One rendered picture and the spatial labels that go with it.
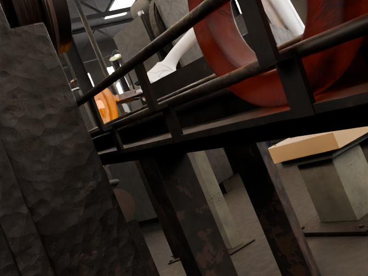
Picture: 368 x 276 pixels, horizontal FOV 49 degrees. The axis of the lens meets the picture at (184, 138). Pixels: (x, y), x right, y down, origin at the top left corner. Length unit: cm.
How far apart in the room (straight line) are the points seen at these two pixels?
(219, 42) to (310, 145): 129
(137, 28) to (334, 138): 371
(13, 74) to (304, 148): 124
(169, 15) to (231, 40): 440
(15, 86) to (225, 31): 40
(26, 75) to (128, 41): 442
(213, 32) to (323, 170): 146
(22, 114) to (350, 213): 144
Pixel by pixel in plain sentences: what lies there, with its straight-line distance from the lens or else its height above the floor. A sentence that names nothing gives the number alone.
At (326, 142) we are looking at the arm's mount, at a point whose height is 38.
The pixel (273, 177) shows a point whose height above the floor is 45.
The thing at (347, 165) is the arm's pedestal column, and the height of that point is 24.
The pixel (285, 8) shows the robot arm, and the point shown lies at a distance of 168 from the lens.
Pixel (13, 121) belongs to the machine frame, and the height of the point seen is 72.
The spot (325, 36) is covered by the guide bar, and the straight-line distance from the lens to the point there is 29.
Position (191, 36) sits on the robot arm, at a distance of 181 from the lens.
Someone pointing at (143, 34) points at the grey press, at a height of 194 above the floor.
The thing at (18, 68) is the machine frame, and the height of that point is 80.
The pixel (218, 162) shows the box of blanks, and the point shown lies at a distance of 388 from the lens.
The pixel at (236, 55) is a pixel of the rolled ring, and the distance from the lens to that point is 40.
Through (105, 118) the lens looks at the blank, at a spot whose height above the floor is 79.
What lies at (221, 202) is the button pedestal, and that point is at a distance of 208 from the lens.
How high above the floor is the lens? 59
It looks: 1 degrees up
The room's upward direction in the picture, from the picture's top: 23 degrees counter-clockwise
